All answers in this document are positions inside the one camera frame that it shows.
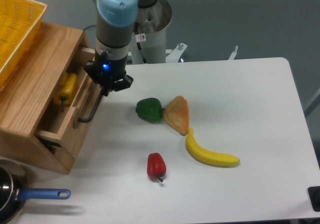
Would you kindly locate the green bell pepper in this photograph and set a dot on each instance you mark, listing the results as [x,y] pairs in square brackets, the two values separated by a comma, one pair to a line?
[150,110]

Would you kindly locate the black corner device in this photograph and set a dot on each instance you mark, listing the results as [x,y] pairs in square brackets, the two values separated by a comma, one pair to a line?
[314,193]

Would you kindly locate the blue handled frying pan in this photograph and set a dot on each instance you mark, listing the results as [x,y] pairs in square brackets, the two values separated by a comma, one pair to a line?
[15,190]

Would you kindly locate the red bell pepper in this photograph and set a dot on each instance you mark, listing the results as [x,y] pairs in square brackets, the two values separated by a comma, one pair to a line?
[156,167]

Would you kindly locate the yellow bell pepper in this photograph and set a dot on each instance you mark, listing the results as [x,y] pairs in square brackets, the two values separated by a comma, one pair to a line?
[66,91]

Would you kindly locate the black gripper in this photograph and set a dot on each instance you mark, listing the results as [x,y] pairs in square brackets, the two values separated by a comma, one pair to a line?
[103,70]

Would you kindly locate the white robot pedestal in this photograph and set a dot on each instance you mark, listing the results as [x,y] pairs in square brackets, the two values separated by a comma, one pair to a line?
[148,42]

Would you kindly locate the yellow plastic basket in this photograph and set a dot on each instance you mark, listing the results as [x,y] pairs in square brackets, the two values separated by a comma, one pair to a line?
[20,22]

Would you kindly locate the yellow banana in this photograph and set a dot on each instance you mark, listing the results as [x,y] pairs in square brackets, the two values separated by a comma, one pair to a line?
[206,156]

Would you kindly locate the orange sandwich toy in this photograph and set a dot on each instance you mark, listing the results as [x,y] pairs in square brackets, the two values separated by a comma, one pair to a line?
[176,115]

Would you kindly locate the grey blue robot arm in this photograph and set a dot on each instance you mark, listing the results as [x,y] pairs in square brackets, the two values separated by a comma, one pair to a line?
[123,27]

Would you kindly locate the white metal bracket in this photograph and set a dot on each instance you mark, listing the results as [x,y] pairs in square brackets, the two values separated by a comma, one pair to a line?
[175,55]

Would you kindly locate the black drawer handle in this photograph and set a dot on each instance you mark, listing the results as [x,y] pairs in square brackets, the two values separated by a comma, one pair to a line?
[90,106]

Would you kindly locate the wooden drawer cabinet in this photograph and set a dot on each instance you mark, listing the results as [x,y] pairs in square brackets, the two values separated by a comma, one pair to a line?
[28,93]

